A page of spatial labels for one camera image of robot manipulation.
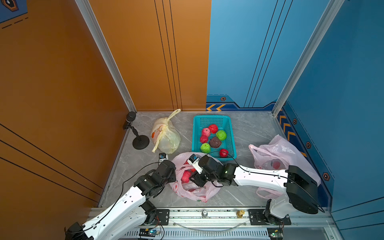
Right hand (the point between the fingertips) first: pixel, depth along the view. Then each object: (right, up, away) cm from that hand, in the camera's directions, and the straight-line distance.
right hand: (192, 176), depth 78 cm
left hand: (-10, +3, +4) cm, 12 cm away
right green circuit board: (+40, -25, -7) cm, 48 cm away
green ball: (+19, +20, +21) cm, 35 cm away
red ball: (+14, +24, +25) cm, 37 cm away
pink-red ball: (-4, -1, +3) cm, 5 cm away
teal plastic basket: (+14, +20, +25) cm, 35 cm away
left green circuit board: (-20, -24, -8) cm, 32 cm away
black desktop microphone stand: (-36, +15, +22) cm, 45 cm away
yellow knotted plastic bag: (-18, +21, +14) cm, 30 cm away
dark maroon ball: (+14, +16, +17) cm, 27 cm away
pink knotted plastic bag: (0, -6, -3) cm, 7 cm away
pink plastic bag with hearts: (+45, +11, 0) cm, 47 cm away
